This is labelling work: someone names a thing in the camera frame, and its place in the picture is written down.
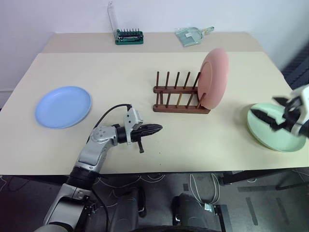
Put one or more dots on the black table frame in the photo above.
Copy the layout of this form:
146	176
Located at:
253	176

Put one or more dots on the clear plastic dustpan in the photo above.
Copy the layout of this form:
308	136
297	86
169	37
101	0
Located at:
190	36

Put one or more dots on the blue plate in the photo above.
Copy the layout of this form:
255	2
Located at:
63	107

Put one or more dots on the dark rounded plain shape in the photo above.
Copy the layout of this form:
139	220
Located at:
190	210

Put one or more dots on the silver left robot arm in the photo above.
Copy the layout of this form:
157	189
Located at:
89	157

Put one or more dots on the dark radiator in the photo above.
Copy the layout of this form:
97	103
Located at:
298	67

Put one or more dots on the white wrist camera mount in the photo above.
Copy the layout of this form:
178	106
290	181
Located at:
304	101
131	118

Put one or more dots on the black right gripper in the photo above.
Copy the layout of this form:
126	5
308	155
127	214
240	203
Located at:
281	125

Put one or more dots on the green screwdriver bit set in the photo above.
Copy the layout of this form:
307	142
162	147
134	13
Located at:
129	38

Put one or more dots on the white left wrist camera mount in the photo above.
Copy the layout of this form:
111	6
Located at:
131	118

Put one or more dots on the green plate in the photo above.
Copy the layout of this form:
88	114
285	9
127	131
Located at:
265	137

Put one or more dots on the small silver metal bracket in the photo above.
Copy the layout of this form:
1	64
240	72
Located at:
209	207

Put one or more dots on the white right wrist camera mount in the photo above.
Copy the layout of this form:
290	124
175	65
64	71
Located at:
304	101

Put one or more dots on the pink plate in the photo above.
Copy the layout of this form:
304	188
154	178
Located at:
214	79

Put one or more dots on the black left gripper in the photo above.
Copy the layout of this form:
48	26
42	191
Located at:
136	135

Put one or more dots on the wooden dish rack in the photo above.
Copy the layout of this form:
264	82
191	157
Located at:
179	108

